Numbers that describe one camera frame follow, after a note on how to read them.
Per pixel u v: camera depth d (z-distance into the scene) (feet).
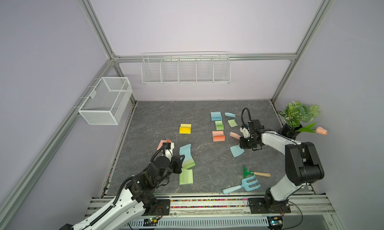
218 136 3.21
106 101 2.77
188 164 2.72
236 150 3.07
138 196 1.67
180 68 3.29
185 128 3.44
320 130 2.33
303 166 1.54
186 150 2.52
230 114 3.68
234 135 3.26
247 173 2.78
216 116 3.59
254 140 2.37
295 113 2.57
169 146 2.18
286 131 2.87
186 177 2.69
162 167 1.78
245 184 2.64
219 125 3.39
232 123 3.55
